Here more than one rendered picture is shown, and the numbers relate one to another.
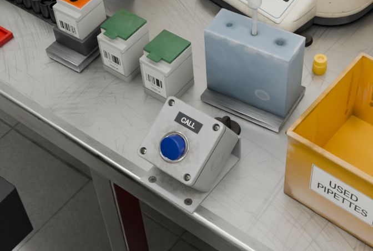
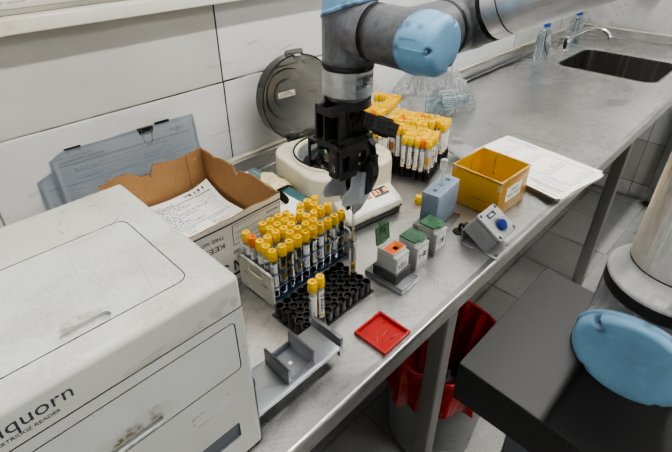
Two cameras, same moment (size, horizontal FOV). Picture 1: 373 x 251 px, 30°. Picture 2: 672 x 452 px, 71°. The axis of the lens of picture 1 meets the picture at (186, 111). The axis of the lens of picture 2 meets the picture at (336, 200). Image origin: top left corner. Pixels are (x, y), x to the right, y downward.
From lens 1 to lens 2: 1.10 m
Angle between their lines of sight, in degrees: 65
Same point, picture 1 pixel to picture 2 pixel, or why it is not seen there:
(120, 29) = (418, 235)
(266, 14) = (392, 202)
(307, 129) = (488, 187)
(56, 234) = not seen: outside the picture
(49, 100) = (440, 294)
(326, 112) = (475, 184)
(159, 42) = (429, 223)
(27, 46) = (390, 306)
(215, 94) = not seen: hidden behind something
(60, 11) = (401, 257)
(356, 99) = not seen: hidden behind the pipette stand
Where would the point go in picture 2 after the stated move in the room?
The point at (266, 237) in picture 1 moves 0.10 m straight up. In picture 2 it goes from (519, 227) to (529, 189)
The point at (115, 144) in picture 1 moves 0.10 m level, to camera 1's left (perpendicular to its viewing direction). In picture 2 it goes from (472, 268) to (483, 304)
